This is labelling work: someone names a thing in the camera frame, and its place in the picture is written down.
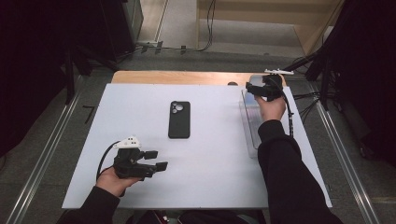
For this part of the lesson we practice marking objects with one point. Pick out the clear plastic tray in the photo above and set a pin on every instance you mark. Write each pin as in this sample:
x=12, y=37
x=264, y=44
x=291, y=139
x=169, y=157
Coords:
x=250, y=133

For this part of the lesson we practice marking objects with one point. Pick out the black metal stand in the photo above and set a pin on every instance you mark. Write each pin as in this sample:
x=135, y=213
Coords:
x=70, y=77
x=325, y=81

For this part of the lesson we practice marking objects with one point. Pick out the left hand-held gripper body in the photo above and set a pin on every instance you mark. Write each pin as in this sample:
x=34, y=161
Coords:
x=130, y=165

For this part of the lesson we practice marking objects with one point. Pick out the person's left hand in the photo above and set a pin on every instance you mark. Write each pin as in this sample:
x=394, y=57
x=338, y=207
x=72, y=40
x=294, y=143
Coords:
x=112, y=183

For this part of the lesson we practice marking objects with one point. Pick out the white table board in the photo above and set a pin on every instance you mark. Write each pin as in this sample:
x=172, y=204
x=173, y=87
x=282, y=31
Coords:
x=211, y=186

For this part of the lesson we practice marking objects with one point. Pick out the light wooden shelf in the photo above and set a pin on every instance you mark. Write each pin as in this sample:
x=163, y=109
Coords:
x=311, y=18

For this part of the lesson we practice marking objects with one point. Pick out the aluminium floor rail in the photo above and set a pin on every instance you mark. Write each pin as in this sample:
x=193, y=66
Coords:
x=342, y=155
x=43, y=155

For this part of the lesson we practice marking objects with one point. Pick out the person's right hand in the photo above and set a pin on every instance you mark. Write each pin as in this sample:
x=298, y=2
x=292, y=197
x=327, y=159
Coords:
x=272, y=109

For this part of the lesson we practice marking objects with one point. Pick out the wooden table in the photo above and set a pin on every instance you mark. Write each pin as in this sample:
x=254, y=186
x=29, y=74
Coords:
x=186, y=77

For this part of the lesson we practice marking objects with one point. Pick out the black phone case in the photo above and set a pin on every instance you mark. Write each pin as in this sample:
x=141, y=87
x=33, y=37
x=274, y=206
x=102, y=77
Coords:
x=179, y=119

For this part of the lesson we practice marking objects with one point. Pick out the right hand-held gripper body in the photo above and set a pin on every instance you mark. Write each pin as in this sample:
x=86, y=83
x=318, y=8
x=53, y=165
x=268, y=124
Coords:
x=274, y=87

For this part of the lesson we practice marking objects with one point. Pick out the black curtain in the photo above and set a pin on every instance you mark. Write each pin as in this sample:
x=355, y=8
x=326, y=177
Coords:
x=28, y=62
x=370, y=77

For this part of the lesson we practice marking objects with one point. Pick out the dark cabinet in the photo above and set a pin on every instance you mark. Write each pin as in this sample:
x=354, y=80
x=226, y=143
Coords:
x=121, y=28

